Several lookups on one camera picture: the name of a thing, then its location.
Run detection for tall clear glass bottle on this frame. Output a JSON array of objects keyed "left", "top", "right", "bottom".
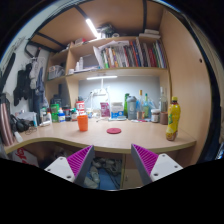
[{"left": 158, "top": 86, "right": 169, "bottom": 114}]

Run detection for small green glass bottle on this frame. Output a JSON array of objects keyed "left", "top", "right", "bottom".
[{"left": 143, "top": 92, "right": 150, "bottom": 119}]

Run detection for brown mug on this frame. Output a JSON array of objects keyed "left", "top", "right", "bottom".
[{"left": 159, "top": 111, "right": 169, "bottom": 126}]

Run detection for grey shaker bottle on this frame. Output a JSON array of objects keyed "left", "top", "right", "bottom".
[{"left": 126, "top": 95, "right": 138, "bottom": 121}]

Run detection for pink rolled mat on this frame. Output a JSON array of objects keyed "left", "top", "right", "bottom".
[{"left": 0, "top": 93, "right": 15, "bottom": 147}]

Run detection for yellow drink bottle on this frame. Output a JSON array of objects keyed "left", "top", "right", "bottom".
[{"left": 165, "top": 96, "right": 182, "bottom": 142}]

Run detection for ceiling tube light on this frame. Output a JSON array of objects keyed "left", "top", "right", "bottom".
[{"left": 85, "top": 18, "right": 100, "bottom": 38}]

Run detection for hanging dark clothes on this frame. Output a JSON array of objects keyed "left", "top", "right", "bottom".
[{"left": 13, "top": 56, "right": 46, "bottom": 108}]

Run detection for clear bottle with yellow cap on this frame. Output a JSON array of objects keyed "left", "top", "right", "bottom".
[{"left": 137, "top": 89, "right": 146, "bottom": 120}]

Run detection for brown jar with white lid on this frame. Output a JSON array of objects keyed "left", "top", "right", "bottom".
[{"left": 150, "top": 108, "right": 161, "bottom": 124}]

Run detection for pink packet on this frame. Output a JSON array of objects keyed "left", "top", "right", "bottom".
[{"left": 100, "top": 102, "right": 111, "bottom": 118}]

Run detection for blue and white box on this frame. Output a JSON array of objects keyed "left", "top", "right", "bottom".
[{"left": 110, "top": 101, "right": 125, "bottom": 120}]

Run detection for dark jar with black lid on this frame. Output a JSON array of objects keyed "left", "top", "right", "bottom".
[{"left": 62, "top": 106, "right": 72, "bottom": 122}]

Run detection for red round coaster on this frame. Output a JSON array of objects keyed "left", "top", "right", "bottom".
[{"left": 106, "top": 127, "right": 122, "bottom": 135}]

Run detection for orange plastic cup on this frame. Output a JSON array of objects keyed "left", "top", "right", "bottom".
[{"left": 77, "top": 114, "right": 89, "bottom": 132}]

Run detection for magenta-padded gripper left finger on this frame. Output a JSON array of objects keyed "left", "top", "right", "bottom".
[{"left": 44, "top": 144, "right": 96, "bottom": 188}]

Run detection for red and white canister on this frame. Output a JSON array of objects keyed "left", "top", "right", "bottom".
[{"left": 75, "top": 100, "right": 86, "bottom": 116}]

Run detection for wooden shelf unit with books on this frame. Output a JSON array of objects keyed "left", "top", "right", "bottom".
[{"left": 44, "top": 28, "right": 172, "bottom": 82}]

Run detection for white bar desk lamp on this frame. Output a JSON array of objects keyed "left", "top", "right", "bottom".
[{"left": 86, "top": 75, "right": 118, "bottom": 101}]

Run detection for green canister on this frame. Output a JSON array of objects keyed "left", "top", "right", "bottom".
[{"left": 50, "top": 103, "right": 60, "bottom": 123}]

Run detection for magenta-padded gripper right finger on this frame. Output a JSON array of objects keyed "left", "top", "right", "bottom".
[{"left": 130, "top": 143, "right": 184, "bottom": 186}]

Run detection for white bottle with blue label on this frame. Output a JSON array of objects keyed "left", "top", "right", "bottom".
[{"left": 57, "top": 107, "right": 67, "bottom": 123}]

